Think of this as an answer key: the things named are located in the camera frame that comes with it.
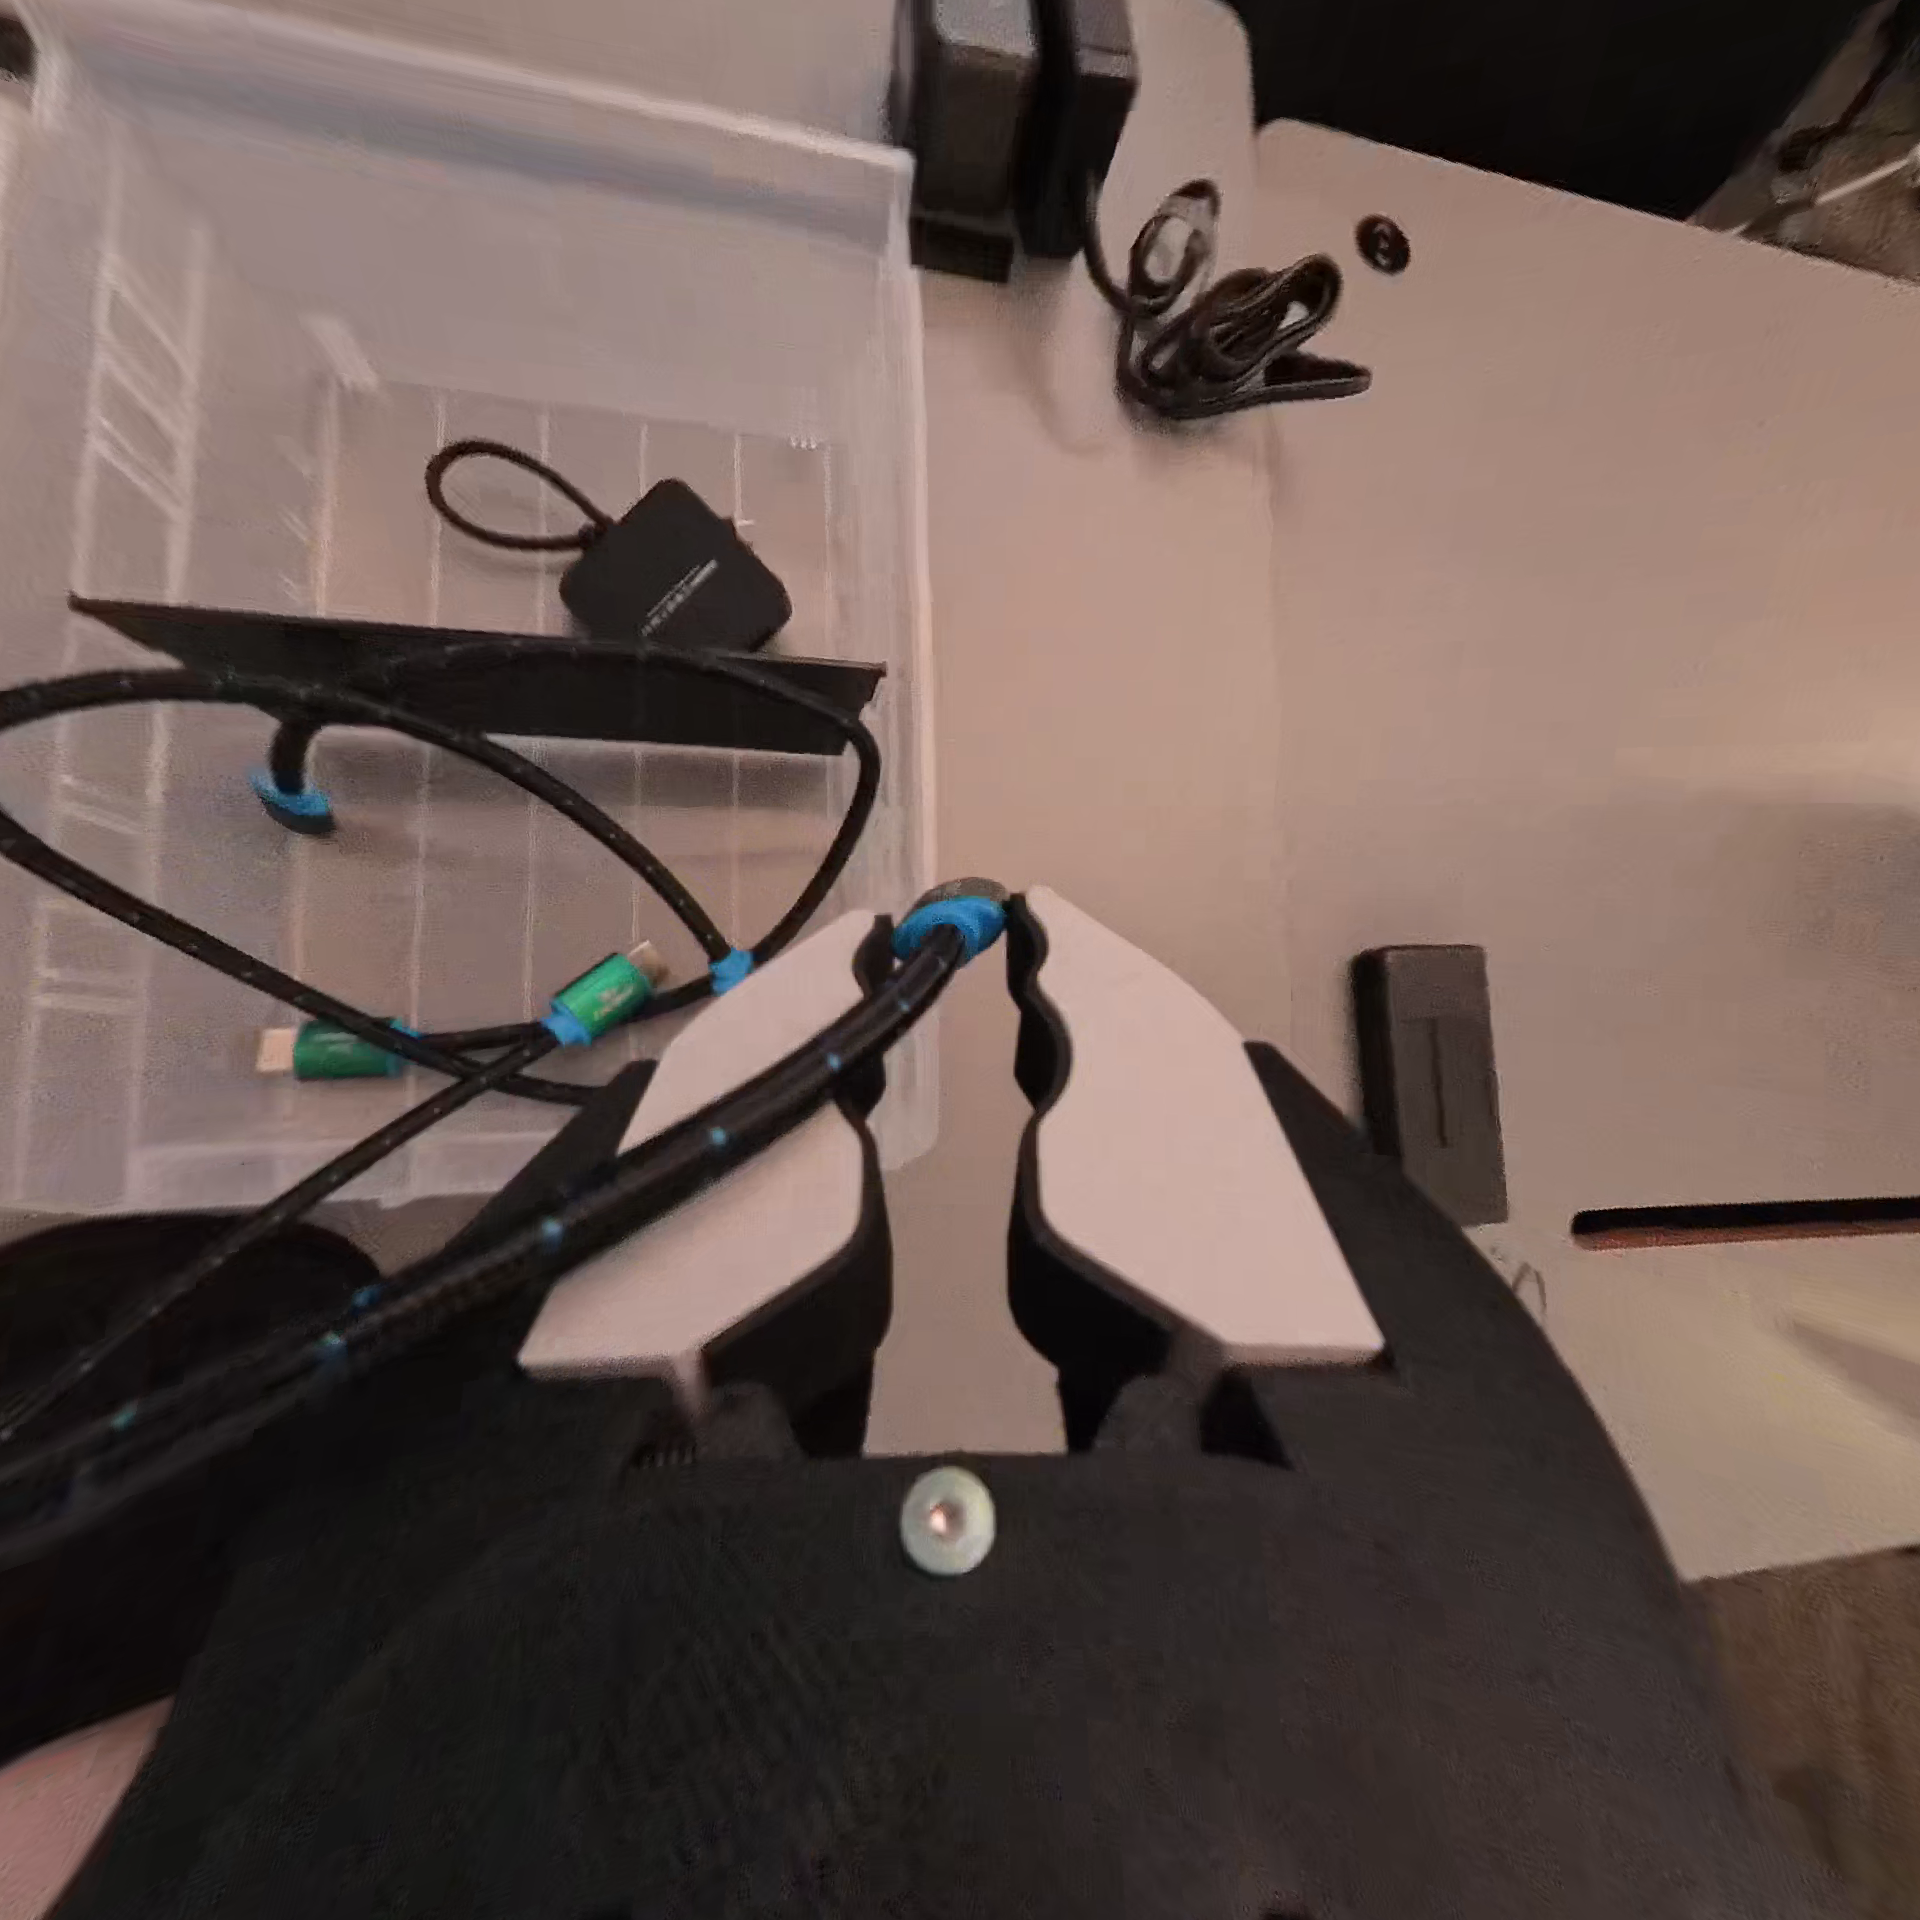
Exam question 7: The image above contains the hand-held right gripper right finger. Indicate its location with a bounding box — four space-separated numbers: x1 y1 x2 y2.
1001 882 1386 1370

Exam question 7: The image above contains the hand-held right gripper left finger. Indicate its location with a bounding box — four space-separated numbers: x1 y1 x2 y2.
515 904 899 1382

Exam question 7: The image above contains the black HDMI switch box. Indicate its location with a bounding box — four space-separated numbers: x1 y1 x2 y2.
423 440 799 656

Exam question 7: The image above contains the clear plastic storage bin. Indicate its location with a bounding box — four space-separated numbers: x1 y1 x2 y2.
0 0 944 1220

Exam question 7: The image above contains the black rectangular box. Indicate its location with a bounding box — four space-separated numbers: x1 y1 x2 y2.
1351 941 1513 1230

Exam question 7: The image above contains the black divider plate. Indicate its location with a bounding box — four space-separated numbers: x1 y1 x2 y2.
67 595 889 760

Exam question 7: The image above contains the black power adapter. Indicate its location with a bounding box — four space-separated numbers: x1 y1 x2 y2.
1035 0 1137 260
892 0 1045 284

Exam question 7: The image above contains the bundled black cable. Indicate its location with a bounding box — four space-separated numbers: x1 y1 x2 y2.
1083 177 1373 426

